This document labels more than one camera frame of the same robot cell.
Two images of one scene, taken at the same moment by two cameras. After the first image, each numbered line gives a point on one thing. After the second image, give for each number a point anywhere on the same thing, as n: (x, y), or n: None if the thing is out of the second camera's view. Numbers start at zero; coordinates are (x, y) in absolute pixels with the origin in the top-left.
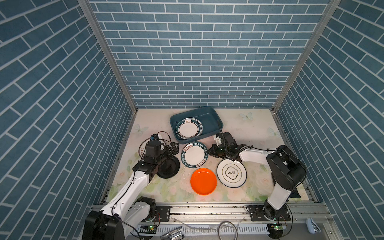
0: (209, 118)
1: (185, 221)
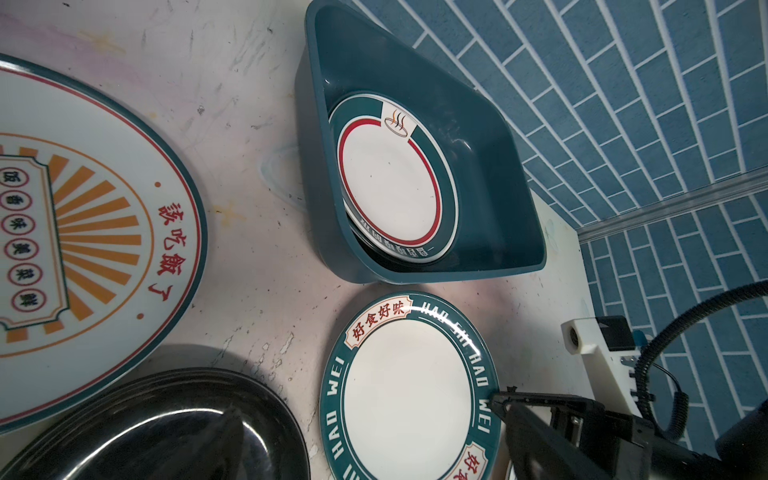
0: (347, 53)
1: None
